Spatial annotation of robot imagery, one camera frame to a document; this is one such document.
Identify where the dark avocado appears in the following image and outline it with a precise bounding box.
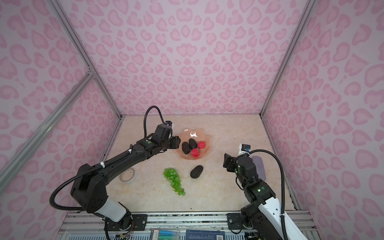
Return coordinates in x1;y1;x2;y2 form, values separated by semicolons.
182;142;191;155
190;165;204;179
189;138;198;150

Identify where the red strawberry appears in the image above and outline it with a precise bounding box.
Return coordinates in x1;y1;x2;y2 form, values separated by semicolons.
191;148;200;158
198;141;206;150

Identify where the green grape bunch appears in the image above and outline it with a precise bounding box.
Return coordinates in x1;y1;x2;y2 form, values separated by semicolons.
163;168;186;196

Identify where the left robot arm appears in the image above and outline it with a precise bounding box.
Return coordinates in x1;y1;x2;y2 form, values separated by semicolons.
71;121;181;229

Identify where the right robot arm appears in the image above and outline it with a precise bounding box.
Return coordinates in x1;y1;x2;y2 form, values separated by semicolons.
223;154;307;240

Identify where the pink glass fruit bowl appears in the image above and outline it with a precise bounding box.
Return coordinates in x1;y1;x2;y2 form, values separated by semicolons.
175;129;211;160

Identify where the lavender oblong case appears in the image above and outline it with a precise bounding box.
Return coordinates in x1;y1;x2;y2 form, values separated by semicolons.
252;156;267;181

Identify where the clear tape roll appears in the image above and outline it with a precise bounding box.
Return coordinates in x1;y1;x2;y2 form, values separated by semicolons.
119;168;137;184

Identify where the blue circuit board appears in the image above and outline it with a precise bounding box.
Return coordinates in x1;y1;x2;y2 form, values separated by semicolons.
185;230;225;240

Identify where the green label box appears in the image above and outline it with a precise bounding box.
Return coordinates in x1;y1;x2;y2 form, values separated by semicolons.
149;229;180;240

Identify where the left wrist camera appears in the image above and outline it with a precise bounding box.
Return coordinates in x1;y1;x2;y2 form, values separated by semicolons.
165;121;173;129

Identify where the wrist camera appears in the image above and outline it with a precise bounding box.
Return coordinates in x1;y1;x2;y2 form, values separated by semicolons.
238;144;251;156
165;121;173;129

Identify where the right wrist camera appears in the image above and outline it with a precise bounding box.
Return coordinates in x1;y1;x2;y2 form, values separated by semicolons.
238;144;251;156

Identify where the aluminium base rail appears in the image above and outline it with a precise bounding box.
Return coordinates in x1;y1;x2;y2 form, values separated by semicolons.
56;211;319;240

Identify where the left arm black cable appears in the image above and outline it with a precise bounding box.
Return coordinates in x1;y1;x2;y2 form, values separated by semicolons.
49;105;166;211

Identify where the aluminium corner frame post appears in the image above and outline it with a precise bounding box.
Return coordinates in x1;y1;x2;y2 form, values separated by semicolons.
47;0;123;120

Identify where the diagonal aluminium frame bar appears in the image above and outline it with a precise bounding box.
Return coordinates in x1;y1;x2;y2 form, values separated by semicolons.
1;71;95;193

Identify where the right aluminium corner post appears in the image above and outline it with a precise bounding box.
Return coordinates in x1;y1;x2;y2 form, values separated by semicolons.
260;0;319;119

